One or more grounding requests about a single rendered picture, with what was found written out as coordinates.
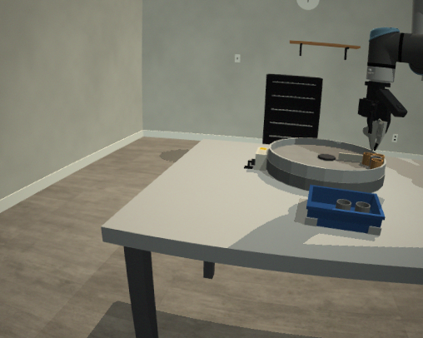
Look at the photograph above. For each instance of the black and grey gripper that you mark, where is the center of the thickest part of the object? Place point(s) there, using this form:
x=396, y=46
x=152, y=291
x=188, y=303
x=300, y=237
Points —
x=376, y=112

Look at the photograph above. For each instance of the blue crate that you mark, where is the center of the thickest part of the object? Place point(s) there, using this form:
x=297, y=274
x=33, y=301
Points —
x=322, y=210

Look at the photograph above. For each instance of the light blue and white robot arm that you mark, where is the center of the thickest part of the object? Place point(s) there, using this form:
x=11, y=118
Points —
x=387, y=45

